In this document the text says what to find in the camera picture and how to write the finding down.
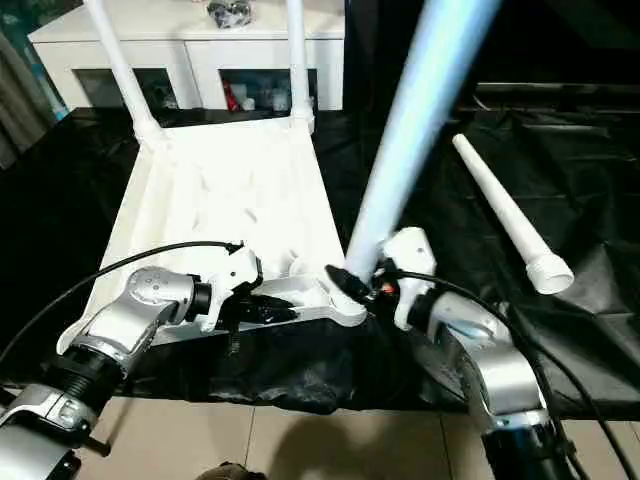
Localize white upturned plastic table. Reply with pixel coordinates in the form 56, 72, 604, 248
57, 117, 369, 357

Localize white plastic table leg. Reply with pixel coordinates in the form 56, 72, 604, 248
284, 0, 317, 132
452, 133, 575, 295
344, 0, 504, 281
84, 0, 166, 147

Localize black glossy mat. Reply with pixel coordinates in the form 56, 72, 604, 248
0, 104, 640, 416

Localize black left robot foot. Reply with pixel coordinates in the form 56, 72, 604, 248
197, 462, 261, 480

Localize black speaker box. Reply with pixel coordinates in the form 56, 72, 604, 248
344, 0, 481, 114

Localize black glossy tv stand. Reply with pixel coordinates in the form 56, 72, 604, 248
474, 82, 640, 109

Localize white glass-door cabinet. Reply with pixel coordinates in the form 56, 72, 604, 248
27, 0, 346, 111

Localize grey curtain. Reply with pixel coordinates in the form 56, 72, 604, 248
0, 29, 69, 171

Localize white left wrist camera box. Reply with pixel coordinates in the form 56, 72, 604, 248
202, 244, 264, 334

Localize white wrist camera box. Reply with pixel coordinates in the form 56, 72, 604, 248
382, 227, 437, 330
202, 244, 264, 334

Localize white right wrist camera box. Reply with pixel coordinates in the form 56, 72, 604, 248
382, 227, 437, 330

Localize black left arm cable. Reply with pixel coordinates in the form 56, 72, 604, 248
0, 241, 246, 361

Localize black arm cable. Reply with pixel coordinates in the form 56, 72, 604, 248
0, 241, 246, 361
394, 271, 636, 480

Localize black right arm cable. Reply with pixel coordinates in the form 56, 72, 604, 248
394, 271, 636, 480

